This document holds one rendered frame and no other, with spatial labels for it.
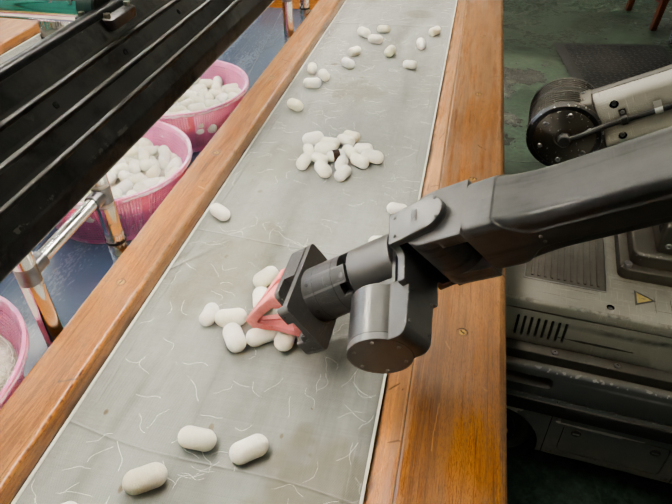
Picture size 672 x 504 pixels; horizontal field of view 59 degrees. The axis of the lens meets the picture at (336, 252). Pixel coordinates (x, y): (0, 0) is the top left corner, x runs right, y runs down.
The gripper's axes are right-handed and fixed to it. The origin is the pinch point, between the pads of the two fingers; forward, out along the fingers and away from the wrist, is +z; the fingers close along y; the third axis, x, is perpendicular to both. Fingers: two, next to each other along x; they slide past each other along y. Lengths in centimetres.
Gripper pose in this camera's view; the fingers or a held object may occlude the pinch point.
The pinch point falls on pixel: (255, 320)
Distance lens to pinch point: 66.9
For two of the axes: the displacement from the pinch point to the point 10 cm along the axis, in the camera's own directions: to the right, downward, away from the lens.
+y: -2.2, 6.2, -7.5
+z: -7.8, 3.5, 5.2
